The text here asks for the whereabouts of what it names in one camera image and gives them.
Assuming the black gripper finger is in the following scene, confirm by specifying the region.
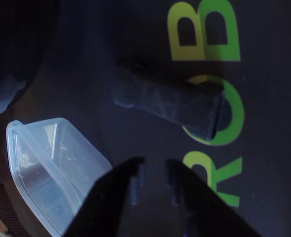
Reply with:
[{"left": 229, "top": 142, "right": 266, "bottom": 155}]
[
  {"left": 63, "top": 157, "right": 146, "bottom": 237},
  {"left": 165, "top": 159, "right": 262, "bottom": 237}
]

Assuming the clear plastic square container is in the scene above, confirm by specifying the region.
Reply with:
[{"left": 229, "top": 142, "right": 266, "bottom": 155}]
[{"left": 5, "top": 118, "right": 114, "bottom": 237}]

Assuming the black printed jaw part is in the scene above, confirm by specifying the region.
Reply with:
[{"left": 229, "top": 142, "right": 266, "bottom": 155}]
[{"left": 112, "top": 57, "right": 226, "bottom": 144}]

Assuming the dark blue WOWROBO mat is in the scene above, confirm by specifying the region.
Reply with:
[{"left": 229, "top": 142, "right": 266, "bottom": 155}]
[{"left": 9, "top": 0, "right": 291, "bottom": 237}]

